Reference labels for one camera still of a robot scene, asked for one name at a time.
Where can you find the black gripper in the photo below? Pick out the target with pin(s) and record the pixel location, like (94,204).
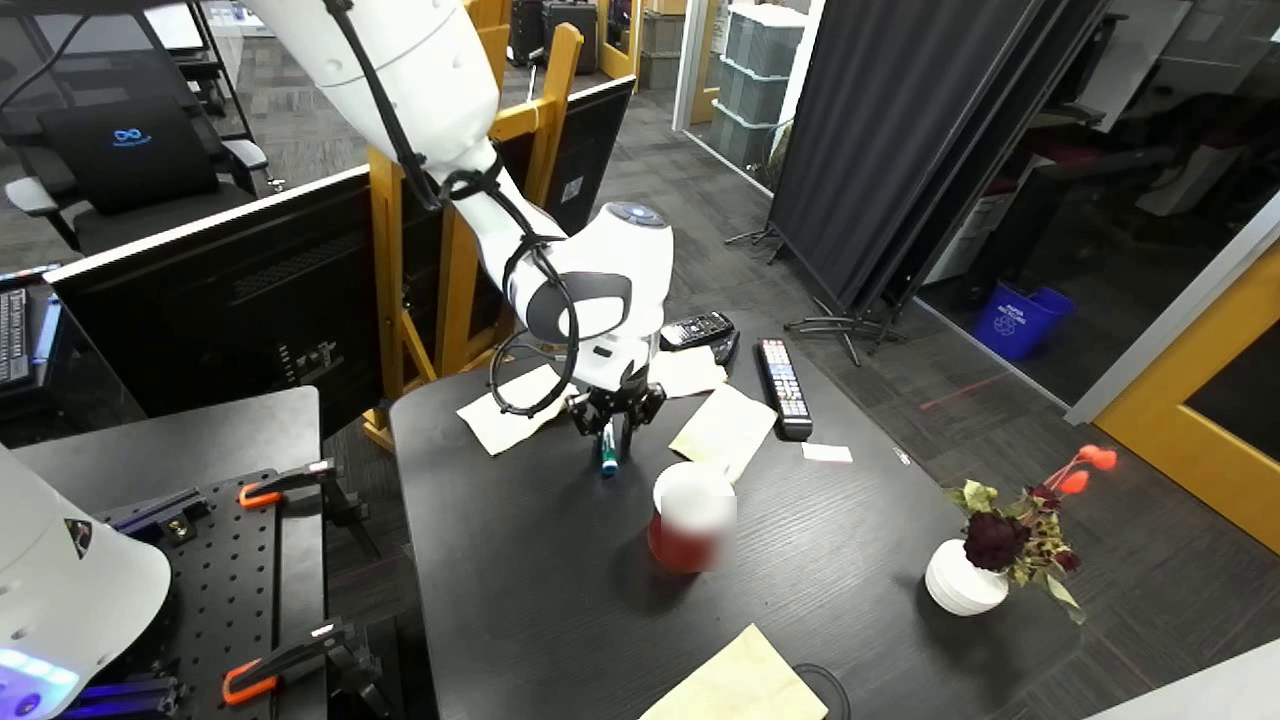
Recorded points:
(628,394)

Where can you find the blue and white marker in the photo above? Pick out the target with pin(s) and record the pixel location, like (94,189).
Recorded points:
(613,444)

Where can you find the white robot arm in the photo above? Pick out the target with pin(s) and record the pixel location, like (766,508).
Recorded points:
(72,588)

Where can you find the red cup white interior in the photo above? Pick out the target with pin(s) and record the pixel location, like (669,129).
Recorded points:
(689,508)

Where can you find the cream napkin beside cup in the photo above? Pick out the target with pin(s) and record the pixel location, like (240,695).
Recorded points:
(726,433)

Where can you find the cream napkin near calculator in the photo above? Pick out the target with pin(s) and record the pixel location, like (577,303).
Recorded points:
(684,374)

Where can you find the cream napkin near easel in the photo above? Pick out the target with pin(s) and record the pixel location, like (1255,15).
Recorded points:
(518,410)

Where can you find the black calculator remote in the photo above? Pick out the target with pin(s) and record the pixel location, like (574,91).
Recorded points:
(695,331)

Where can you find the long black remote control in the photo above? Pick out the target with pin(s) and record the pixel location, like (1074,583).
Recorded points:
(795,422)

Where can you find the small white label sticker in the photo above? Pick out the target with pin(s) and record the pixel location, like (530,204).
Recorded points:
(827,455)

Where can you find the wooden easel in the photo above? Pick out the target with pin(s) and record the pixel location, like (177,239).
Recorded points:
(400,265)

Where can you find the cream napkin at table edge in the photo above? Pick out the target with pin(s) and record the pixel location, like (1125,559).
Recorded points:
(740,680)

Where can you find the orange clamp upper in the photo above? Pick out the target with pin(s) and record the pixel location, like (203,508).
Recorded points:
(318,480)

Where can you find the orange clamp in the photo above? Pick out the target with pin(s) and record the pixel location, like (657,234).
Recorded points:
(335,646)
(318,480)

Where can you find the orange clamp lower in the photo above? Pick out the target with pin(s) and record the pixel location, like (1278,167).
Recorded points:
(335,646)

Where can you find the stacked plastic storage drawers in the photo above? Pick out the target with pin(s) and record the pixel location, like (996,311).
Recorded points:
(751,82)

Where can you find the white vase with flowers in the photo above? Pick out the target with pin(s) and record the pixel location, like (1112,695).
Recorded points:
(1010,545)

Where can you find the black curtain divider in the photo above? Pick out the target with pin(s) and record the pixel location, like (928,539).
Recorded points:
(896,93)

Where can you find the blue plastic bin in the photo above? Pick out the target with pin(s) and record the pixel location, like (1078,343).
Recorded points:
(1019,322)

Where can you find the black office chair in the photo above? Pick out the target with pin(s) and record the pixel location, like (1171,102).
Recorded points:
(123,116)

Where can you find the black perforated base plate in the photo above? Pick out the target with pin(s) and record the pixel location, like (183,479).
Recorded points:
(220,607)

